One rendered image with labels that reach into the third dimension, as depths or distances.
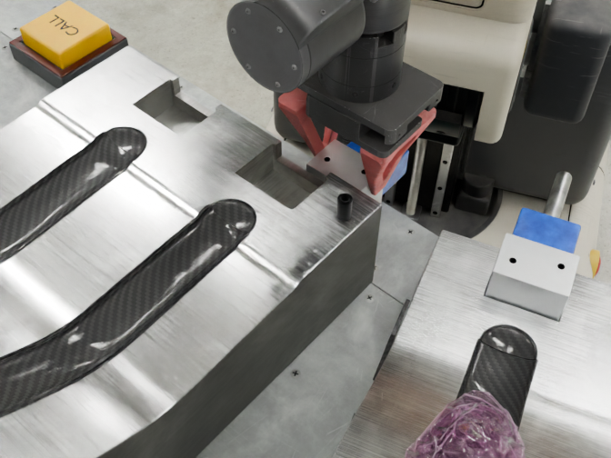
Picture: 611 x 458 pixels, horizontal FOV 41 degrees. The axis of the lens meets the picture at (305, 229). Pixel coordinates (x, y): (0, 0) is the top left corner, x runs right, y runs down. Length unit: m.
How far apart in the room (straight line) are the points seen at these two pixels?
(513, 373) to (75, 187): 0.32
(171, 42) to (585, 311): 1.72
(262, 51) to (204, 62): 1.62
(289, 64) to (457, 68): 0.42
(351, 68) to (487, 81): 0.34
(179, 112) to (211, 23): 1.56
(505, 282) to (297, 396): 0.16
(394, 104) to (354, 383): 0.19
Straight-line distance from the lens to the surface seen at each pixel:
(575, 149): 1.31
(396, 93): 0.57
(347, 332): 0.60
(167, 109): 0.67
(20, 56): 0.84
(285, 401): 0.57
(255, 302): 0.51
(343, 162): 0.63
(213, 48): 2.13
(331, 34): 0.47
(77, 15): 0.83
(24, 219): 0.59
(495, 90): 0.87
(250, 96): 1.99
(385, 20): 0.52
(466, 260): 0.58
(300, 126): 0.61
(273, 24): 0.45
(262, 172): 0.60
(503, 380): 0.54
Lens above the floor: 1.31
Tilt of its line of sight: 50 degrees down
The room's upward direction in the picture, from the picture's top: 1 degrees clockwise
